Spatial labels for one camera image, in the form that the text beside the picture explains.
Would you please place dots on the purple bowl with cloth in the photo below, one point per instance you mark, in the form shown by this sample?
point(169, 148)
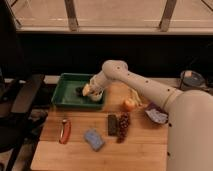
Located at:
point(156, 114)

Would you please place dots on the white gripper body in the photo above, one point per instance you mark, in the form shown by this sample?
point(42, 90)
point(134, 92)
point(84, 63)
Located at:
point(97, 83)

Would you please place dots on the green plastic tray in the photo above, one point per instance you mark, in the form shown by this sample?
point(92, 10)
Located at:
point(65, 94)

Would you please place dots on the bunch of dark grapes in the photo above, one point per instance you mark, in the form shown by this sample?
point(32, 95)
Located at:
point(123, 125)

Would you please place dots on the blue sponge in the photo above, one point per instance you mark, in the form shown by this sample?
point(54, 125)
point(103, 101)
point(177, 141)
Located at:
point(94, 139)

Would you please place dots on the wooden cutting board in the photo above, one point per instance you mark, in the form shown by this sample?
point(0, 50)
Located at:
point(78, 139)

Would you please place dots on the black office chair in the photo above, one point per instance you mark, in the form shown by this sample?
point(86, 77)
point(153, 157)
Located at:
point(17, 125)

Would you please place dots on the yellow banana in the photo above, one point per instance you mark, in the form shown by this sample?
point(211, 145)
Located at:
point(135, 97)

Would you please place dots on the red orange peeler tool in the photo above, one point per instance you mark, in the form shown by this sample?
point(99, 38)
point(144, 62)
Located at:
point(65, 131)

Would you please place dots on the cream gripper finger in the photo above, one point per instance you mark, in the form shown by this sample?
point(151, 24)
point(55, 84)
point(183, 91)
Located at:
point(86, 90)

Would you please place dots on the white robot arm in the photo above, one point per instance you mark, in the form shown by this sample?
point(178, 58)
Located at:
point(190, 134)

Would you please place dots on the white cup with contents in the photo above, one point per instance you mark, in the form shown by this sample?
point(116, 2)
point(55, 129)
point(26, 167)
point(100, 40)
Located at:
point(96, 97)

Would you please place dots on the dark rectangular block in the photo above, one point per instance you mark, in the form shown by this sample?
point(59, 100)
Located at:
point(112, 125)

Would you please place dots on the round grey device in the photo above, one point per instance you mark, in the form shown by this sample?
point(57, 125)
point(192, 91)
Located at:
point(191, 78)

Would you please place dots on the orange apple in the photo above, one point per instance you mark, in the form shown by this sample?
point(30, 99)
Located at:
point(129, 104)

